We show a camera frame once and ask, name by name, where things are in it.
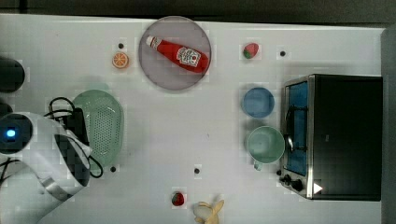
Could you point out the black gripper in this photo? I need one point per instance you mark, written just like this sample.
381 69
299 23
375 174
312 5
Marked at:
75 122

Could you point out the green plastic strainer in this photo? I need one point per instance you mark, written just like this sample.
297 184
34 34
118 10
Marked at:
104 124

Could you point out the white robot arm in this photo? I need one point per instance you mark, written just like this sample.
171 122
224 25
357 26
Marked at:
56 167

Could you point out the small black round object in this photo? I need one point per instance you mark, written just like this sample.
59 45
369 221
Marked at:
5 109

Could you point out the orange slice toy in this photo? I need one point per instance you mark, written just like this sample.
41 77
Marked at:
120 60

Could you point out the strawberry toy near banana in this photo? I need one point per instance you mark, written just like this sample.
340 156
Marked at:
178 199

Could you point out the red ketchup bottle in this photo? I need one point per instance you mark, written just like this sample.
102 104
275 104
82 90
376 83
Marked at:
190 59

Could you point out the grey round plate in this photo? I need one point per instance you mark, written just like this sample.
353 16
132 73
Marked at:
158 69

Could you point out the banana peel toy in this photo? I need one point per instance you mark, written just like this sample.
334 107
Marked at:
205 213

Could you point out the blue bowl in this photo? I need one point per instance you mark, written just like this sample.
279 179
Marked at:
258 103

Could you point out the strawberry toy near plate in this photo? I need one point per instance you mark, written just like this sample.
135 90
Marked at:
250 50

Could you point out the green mug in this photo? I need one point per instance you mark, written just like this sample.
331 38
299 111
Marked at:
265 145

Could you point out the black toaster oven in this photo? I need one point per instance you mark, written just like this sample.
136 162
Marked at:
332 126

